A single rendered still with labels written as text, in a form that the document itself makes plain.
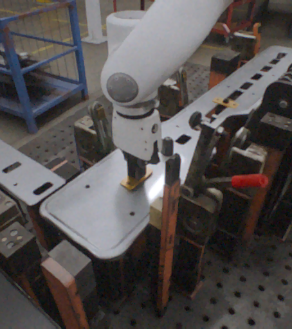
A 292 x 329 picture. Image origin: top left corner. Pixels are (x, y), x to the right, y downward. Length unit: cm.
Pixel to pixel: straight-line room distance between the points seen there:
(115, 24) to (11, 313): 44
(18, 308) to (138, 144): 33
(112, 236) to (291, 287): 55
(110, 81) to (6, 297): 35
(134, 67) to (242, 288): 67
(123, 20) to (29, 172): 43
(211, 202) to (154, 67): 28
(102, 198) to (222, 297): 43
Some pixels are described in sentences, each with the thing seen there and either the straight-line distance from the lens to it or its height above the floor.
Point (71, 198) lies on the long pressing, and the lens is 65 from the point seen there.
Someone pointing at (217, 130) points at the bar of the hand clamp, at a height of 120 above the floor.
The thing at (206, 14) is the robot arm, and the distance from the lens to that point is 44.
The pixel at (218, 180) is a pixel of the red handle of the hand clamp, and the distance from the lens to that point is 53.
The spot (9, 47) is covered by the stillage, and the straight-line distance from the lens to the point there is 250.
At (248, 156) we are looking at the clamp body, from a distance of 67.
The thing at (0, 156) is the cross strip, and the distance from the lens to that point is 82.
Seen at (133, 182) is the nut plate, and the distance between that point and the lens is 65.
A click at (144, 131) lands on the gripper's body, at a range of 55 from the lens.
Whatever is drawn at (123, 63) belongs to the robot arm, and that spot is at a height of 131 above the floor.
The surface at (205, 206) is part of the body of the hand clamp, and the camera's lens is 56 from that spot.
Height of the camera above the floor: 145
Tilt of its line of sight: 40 degrees down
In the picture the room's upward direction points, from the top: straight up
